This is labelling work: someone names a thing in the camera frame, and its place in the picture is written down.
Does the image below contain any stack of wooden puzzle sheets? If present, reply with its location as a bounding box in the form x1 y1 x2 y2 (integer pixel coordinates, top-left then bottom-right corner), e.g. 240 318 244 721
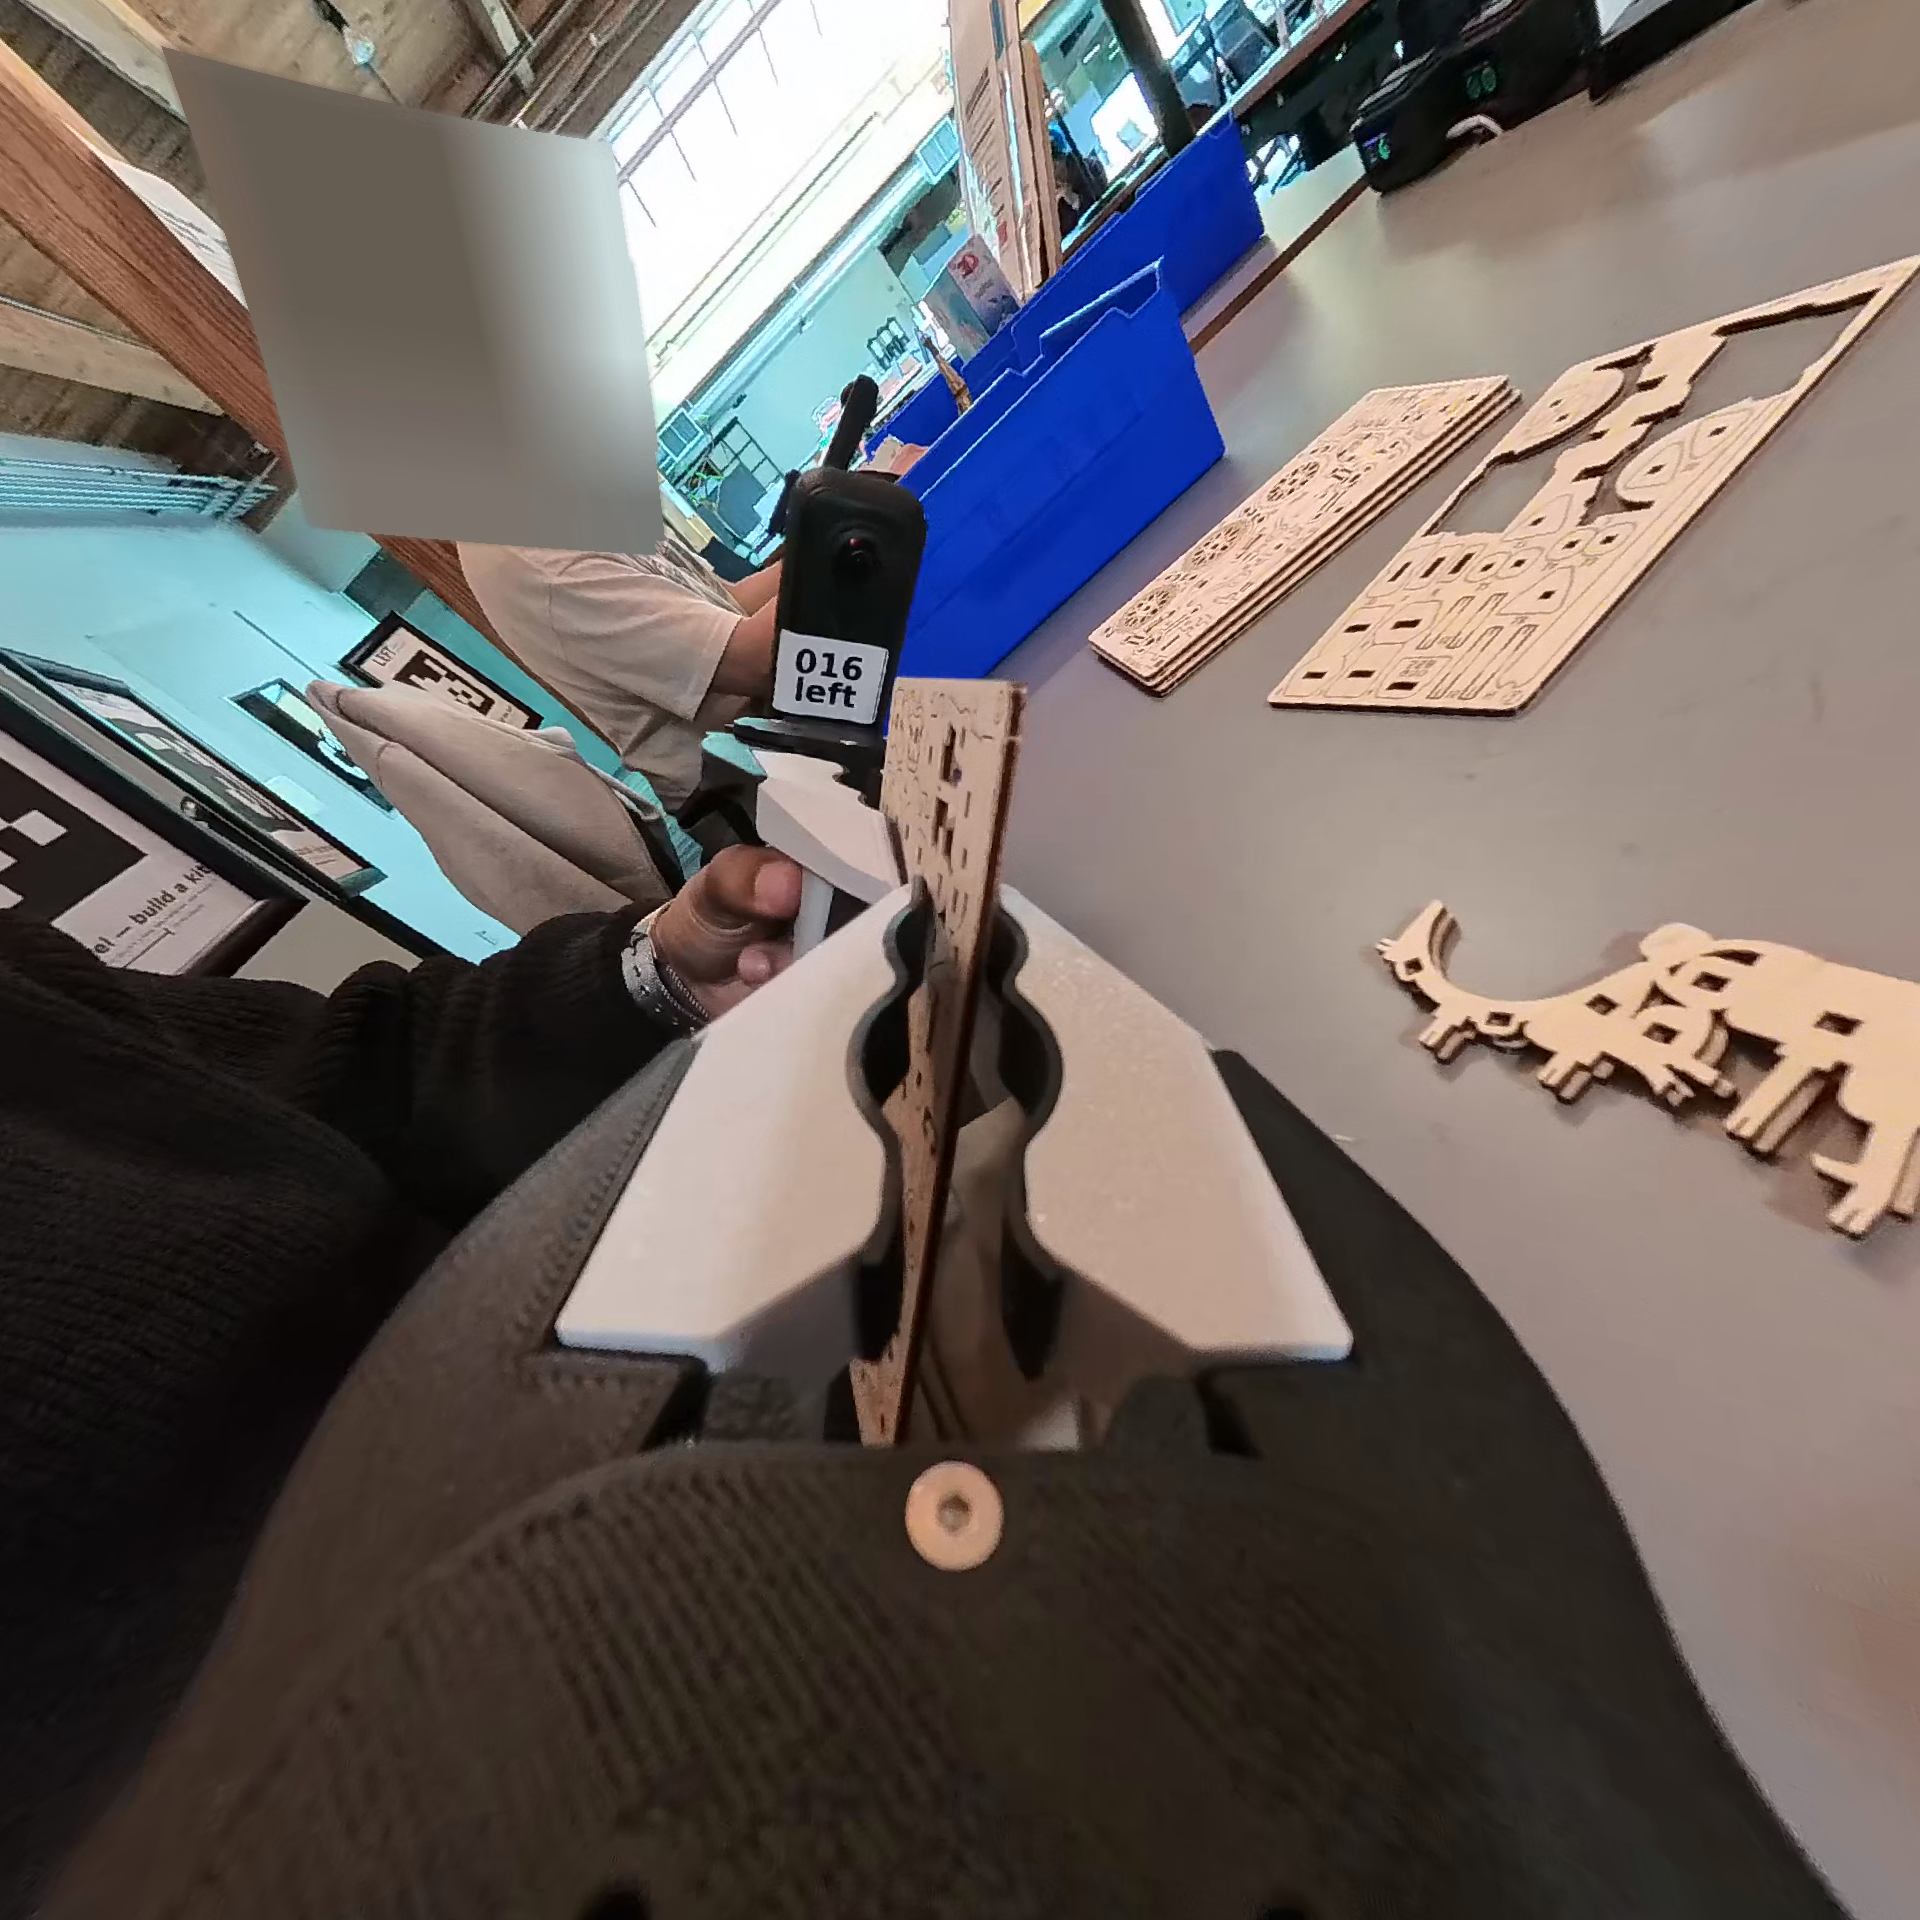
1089 375 1520 697

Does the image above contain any grey jacket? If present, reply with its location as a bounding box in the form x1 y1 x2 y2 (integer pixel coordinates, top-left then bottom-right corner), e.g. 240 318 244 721
307 678 684 939

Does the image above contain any blue plastic bin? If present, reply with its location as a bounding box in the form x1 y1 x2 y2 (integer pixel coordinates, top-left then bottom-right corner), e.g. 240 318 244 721
884 257 1230 683
861 111 1268 451

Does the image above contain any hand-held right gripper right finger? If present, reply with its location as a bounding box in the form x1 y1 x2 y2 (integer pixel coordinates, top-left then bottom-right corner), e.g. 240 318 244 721
990 882 1356 1383

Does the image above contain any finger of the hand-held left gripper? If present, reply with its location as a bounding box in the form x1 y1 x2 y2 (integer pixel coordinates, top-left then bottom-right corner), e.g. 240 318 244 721
755 753 911 955

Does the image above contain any person's left forearm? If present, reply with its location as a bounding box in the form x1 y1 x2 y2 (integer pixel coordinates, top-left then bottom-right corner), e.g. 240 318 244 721
299 901 684 1216

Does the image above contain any grey desk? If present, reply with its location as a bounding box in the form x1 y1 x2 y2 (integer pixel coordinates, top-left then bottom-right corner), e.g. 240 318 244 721
983 0 1920 1920

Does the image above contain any black power pack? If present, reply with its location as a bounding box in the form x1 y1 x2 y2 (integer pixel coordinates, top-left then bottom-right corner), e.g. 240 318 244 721
1351 88 1464 197
1409 35 1600 153

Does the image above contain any wooden elephant puzzle model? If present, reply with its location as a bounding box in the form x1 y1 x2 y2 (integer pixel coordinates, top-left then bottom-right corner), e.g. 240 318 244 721
1375 901 1920 1239

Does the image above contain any silver mesh wristwatch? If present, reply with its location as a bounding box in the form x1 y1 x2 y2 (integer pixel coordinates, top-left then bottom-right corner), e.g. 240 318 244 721
619 907 712 1038

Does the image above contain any wooden puzzle sheet with cutouts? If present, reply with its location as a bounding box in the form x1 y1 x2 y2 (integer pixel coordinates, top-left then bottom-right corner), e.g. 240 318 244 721
1265 256 1920 719

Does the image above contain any framed marker poster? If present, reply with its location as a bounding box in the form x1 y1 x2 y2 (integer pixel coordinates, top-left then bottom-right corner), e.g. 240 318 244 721
336 613 543 736
0 651 383 976

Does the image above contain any person's black sweater torso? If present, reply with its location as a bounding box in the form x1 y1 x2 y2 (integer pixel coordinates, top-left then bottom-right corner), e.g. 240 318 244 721
0 913 601 1920

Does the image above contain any colourful cardboard box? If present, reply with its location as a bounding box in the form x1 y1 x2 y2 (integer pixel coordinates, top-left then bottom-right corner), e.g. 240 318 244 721
919 247 1023 361

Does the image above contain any wooden puzzle piece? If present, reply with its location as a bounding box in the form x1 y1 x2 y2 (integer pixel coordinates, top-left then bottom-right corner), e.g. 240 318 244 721
847 678 1028 1448

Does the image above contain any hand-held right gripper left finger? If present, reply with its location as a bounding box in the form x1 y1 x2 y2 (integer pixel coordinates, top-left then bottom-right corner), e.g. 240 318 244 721
556 882 933 1376

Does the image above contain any person's left hand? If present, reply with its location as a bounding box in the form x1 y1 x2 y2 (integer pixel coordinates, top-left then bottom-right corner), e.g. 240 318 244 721
661 847 812 1022

